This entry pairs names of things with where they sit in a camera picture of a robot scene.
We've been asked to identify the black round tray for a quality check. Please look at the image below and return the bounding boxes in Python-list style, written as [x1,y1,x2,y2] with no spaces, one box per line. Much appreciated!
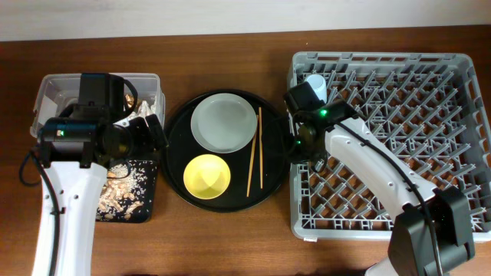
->
[160,89,290,212]

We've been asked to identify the yellow bowl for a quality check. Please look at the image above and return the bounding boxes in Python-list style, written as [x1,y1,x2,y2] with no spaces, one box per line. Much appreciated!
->
[183,154,231,200]

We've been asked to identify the black rectangular tray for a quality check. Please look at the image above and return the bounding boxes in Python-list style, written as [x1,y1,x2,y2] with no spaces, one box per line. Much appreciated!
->
[94,159,160,224]

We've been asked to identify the grey round plate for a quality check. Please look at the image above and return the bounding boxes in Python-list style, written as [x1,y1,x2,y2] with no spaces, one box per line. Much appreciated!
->
[190,93,258,153]

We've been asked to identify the food scraps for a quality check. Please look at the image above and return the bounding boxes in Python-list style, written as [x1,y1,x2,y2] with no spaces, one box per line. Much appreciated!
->
[97,160,157,222]

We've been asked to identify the white tissue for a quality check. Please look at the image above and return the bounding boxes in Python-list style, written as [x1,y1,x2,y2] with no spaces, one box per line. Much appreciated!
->
[115,100,157,127]

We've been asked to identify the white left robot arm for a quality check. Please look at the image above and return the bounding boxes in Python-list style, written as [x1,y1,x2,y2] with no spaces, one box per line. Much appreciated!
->
[28,73,166,275]

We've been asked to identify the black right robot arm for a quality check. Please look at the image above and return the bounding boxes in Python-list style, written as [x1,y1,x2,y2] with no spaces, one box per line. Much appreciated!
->
[283,83,475,276]

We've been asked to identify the clear plastic waste bin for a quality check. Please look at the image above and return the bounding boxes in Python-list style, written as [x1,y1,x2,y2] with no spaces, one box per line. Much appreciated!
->
[30,73,165,138]

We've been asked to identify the gold foil wrapper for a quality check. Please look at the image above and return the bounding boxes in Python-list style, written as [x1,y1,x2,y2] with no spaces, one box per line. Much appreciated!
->
[125,94,134,110]

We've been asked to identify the grey plastic dishwasher rack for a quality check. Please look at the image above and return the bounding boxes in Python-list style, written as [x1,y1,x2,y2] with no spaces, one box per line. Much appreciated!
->
[287,51,490,242]

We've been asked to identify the wooden chopstick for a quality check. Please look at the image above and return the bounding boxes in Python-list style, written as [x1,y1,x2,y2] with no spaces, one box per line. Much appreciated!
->
[259,107,264,189]
[246,115,259,197]

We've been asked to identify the light blue cup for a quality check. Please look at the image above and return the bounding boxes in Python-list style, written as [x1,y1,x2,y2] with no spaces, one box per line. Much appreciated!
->
[305,74,328,104]

